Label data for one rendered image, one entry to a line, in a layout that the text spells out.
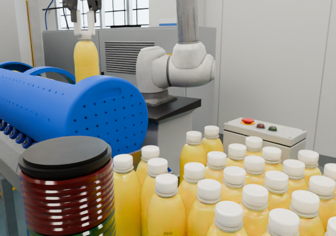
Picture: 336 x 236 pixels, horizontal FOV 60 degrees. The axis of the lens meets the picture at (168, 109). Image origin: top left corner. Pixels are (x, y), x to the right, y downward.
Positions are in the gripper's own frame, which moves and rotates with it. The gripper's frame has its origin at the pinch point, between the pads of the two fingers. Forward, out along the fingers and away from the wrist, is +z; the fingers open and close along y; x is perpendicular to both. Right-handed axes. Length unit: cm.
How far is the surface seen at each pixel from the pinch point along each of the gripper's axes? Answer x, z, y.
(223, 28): -132, -7, -258
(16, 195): -179, 139, -23
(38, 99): -7.9, 21.9, 12.2
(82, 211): 64, 15, 37
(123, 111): 11.6, 24.9, -4.6
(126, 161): 36.4, 27.4, 13.1
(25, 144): -29, 42, 11
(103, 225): 64, 17, 35
